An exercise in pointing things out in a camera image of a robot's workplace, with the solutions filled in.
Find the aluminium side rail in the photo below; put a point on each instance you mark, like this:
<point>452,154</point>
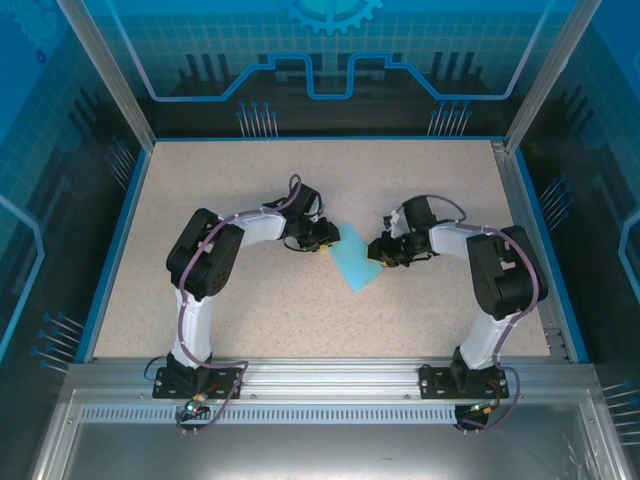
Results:
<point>515,200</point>

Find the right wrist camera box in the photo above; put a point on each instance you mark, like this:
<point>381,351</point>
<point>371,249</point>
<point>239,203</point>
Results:
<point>395,222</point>

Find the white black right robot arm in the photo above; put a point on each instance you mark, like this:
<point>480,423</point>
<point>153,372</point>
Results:
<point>500,280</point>

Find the aluminium mounting rail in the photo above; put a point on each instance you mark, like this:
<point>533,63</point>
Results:
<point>325,380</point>

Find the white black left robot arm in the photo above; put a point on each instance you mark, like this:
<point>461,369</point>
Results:
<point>200,260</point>

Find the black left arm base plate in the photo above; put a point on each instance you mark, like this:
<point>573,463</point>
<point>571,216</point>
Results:
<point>165,387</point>

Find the brushed metal front panel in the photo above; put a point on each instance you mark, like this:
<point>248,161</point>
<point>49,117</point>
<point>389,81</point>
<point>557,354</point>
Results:
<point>325,455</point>

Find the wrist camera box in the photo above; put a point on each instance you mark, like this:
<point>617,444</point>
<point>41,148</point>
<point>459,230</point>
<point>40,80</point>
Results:
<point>395,222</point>
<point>317,215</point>

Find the aluminium frame post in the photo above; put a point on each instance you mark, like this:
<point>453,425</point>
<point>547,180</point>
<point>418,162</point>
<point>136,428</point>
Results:
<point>549,75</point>
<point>117,85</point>

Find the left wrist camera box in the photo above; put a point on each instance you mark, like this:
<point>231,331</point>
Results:
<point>317,215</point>

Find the light blue cloth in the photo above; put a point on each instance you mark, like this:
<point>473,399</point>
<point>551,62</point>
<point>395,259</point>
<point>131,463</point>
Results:
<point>357,260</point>

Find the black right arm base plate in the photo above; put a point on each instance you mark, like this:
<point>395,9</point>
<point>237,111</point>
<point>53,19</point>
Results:
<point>432,385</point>

